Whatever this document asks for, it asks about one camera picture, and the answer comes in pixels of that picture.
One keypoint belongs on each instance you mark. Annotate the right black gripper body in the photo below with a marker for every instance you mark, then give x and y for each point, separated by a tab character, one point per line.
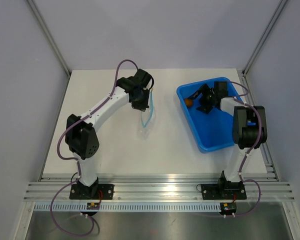
207	99

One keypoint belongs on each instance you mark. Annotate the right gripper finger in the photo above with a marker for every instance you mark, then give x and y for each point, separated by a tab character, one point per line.
203	89
204	109

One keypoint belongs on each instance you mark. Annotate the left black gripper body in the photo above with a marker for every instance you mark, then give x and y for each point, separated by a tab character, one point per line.
142	102

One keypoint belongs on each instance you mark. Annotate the orange fruit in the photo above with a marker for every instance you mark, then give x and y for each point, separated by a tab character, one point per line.
188	102

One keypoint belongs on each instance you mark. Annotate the clear zip top bag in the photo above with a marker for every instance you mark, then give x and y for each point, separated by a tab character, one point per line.
147	119

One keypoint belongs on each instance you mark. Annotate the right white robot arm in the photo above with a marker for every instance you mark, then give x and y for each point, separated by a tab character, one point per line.
249	131

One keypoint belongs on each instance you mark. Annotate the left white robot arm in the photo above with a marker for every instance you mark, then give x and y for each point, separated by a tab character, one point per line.
82	137

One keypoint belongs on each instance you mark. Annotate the blue plastic bin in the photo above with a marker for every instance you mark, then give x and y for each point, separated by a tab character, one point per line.
212	131

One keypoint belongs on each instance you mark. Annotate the right small circuit board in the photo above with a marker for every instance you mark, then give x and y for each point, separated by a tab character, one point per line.
228	207

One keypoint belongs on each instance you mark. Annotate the small circuit board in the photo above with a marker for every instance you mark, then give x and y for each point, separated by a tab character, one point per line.
228	207
93	206

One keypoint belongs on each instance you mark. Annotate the left small circuit board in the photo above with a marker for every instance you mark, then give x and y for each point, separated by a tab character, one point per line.
93	206

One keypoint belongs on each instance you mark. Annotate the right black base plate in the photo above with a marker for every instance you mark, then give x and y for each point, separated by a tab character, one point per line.
231	191

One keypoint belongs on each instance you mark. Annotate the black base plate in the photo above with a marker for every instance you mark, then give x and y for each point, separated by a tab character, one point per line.
231	191
94	192

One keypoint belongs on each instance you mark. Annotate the aluminium mounting rail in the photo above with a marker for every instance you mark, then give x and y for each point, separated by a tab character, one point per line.
160	188

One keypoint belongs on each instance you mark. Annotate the right aluminium frame post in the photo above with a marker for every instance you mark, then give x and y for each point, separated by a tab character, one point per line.
265	35

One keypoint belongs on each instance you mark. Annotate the aluminium frame post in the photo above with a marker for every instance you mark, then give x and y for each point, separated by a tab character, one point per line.
265	35
37	15

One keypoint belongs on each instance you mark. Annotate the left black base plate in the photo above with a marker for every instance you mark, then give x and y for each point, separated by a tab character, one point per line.
94	192

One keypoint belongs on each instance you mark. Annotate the left aluminium frame post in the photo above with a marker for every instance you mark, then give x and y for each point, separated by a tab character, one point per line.
37	15

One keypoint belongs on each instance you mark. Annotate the white slotted cable duct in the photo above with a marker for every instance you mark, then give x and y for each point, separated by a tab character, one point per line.
152	207

